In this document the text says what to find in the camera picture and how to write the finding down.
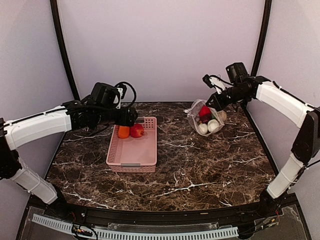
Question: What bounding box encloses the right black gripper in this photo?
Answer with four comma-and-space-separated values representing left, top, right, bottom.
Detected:
206, 84, 250, 111

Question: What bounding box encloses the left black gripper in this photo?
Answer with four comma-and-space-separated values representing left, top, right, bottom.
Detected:
94, 106, 138, 126

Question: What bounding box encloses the red tomato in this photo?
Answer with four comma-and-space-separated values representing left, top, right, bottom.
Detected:
198, 105, 211, 117

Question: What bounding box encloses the yellow peach fruit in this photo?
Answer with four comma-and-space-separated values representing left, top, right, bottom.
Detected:
217, 110, 227, 122

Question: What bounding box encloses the clear zip top bag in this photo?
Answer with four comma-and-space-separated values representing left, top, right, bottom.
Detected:
184, 99, 227, 137

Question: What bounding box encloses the pale green radish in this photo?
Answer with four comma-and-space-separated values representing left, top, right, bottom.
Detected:
207, 119, 220, 133

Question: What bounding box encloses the orange fruit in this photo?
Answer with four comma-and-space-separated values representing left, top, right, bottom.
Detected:
118, 126, 130, 139

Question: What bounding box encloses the red pomegranate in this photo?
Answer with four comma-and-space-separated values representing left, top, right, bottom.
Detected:
130, 123, 145, 138

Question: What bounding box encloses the pink perforated plastic basket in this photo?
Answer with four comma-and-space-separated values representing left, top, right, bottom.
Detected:
106, 116, 157, 173

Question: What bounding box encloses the dark red apple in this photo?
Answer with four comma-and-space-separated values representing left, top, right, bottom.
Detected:
199, 114, 212, 124

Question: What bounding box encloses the white wrinkled radish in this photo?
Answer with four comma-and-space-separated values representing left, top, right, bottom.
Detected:
198, 123, 208, 135

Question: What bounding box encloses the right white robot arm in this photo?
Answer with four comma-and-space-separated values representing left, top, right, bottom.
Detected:
202, 62, 320, 217

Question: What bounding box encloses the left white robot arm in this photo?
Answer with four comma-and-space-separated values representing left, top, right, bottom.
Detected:
0, 81, 138, 218

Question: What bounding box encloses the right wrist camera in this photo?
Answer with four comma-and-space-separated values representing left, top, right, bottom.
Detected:
202, 74, 226, 94

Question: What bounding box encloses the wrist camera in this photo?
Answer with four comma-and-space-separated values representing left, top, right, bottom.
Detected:
113, 83, 127, 109
202, 74, 226, 94

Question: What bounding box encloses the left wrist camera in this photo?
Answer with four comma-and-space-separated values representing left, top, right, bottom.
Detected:
113, 83, 127, 109

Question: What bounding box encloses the right black frame post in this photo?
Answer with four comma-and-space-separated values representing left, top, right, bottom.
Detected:
250, 0, 272, 77

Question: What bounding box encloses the black frame post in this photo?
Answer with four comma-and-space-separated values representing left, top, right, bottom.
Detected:
49, 0, 80, 100
250, 0, 272, 77

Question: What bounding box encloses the left black frame post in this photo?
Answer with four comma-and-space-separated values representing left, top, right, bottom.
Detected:
49, 0, 80, 100

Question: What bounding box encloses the black front rail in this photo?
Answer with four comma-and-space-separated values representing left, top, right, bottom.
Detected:
29, 199, 298, 228

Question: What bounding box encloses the white slotted cable duct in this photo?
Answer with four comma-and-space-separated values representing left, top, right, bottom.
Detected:
31, 214, 239, 240

